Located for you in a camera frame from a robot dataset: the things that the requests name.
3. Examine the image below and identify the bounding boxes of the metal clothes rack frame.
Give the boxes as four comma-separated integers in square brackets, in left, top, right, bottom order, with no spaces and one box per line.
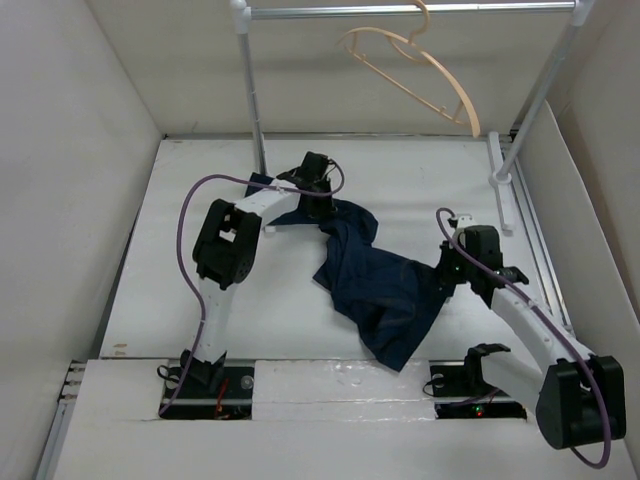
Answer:
[229,1,595,232]

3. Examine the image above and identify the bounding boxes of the dark blue denim trousers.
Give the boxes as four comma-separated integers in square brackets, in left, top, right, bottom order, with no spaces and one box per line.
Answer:
[273,200,455,372]

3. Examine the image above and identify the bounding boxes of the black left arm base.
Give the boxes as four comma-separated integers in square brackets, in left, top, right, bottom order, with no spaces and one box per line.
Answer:
[156,363,255,421]

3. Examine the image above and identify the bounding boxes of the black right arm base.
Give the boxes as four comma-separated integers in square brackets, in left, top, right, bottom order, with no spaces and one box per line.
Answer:
[423,361,528,420]

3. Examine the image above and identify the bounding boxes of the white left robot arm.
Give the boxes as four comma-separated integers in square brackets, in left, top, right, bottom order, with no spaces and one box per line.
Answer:
[176,152,338,397]

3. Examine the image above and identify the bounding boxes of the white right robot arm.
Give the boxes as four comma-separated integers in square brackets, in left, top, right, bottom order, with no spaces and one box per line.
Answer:
[436,214,627,450]

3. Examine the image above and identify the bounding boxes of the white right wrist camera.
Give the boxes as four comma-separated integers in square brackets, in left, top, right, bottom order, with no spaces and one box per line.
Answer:
[447,213,476,247]

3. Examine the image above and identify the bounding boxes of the beige plastic clothes hanger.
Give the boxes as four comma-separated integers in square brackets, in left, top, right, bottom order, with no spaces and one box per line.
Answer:
[336,1,481,138]

